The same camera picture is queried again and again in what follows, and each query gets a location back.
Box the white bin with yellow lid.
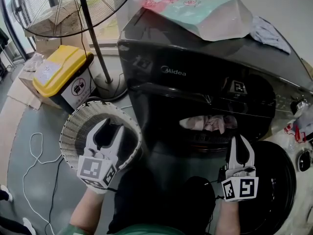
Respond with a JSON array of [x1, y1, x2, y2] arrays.
[[32, 45, 95, 110]]

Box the black floor cable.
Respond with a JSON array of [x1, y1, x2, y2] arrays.
[[44, 154, 65, 235]]

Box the pink and teal detergent bag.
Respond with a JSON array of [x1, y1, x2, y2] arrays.
[[133, 0, 254, 42]]

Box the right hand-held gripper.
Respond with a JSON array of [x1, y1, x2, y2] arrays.
[[221, 134, 260, 203]]

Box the person's green shirt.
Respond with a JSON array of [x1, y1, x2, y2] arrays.
[[56, 223, 215, 235]]

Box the clear plastic bag red print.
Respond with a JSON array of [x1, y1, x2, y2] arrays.
[[273, 111, 313, 156]]

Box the flat cardboard sheet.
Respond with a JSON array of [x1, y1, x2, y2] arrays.
[[6, 54, 43, 111]]

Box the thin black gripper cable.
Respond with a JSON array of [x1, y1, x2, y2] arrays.
[[204, 179, 226, 235]]

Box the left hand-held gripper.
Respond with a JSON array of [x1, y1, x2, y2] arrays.
[[76, 117, 125, 194]]

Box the blue grey cloth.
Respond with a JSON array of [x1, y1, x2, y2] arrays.
[[248, 15, 292, 55]]

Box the person's right forearm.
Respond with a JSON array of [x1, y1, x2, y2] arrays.
[[215, 200, 242, 235]]

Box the brown cardboard box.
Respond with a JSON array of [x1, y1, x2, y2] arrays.
[[23, 0, 92, 57]]

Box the person's left forearm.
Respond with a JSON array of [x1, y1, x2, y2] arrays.
[[69, 187, 116, 233]]

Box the black washing machine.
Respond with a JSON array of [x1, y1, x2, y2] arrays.
[[117, 6, 313, 235]]

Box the black round lid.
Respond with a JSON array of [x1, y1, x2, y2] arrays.
[[297, 148, 313, 173]]

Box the black standing fan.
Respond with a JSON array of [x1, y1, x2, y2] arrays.
[[9, 0, 139, 102]]

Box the white woven laundry basket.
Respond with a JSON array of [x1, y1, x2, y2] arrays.
[[59, 100, 143, 174]]

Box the white cable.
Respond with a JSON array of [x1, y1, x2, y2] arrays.
[[22, 132, 64, 235]]

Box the pile of pale clothes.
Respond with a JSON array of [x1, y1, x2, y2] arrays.
[[179, 114, 238, 135]]

